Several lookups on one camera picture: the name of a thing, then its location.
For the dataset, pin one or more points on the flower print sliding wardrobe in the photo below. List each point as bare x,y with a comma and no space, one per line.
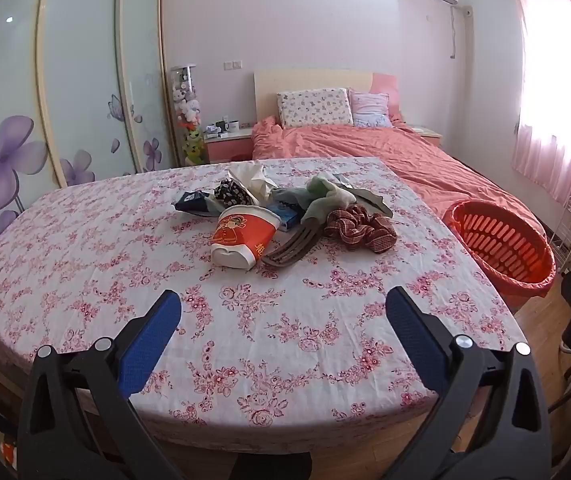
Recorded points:
80,85

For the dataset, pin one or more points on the blue tissue pack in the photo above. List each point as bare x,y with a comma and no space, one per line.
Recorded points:
285,215

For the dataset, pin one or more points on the pink curtain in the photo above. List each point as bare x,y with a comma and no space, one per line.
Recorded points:
555,110

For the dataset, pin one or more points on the red plaid cloth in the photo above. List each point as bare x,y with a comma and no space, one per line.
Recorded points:
360,230

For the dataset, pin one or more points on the crumpled white tissue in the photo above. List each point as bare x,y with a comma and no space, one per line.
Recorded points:
250,177

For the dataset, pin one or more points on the pink white nightstand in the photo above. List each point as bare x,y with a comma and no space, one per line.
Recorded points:
228,150
428,132

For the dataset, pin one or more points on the grey green sock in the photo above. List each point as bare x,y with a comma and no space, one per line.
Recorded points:
323,207

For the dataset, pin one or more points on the red white paper cup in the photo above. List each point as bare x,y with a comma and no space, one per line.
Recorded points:
240,235

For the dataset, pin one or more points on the salmon pink duvet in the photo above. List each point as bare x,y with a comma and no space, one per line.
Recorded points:
390,150

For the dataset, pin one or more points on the white wall socket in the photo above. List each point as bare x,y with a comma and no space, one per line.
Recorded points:
233,65

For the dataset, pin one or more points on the white air conditioner pipe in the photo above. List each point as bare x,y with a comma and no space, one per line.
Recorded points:
453,30

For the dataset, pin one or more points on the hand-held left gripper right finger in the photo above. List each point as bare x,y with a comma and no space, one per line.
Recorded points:
415,335

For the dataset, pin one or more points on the pink floral tablecloth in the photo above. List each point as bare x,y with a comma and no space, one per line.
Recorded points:
265,335

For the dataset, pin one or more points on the white floral pillow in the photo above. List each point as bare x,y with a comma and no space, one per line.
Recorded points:
315,107

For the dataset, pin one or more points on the dark blue packet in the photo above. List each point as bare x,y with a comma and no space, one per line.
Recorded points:
190,202

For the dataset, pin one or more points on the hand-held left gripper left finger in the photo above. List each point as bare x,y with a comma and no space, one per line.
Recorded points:
150,330

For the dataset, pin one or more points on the orange laundry basket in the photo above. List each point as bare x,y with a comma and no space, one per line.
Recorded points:
505,250

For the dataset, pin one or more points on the black white floral scrunchie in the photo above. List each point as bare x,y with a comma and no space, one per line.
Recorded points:
233,192

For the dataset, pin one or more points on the pink striped pillow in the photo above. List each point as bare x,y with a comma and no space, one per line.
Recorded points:
370,110

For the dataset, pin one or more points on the beige pink headboard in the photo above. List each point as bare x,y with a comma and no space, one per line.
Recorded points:
310,80

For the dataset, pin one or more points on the clear plush toy tube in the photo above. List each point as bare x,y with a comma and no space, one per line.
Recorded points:
188,110

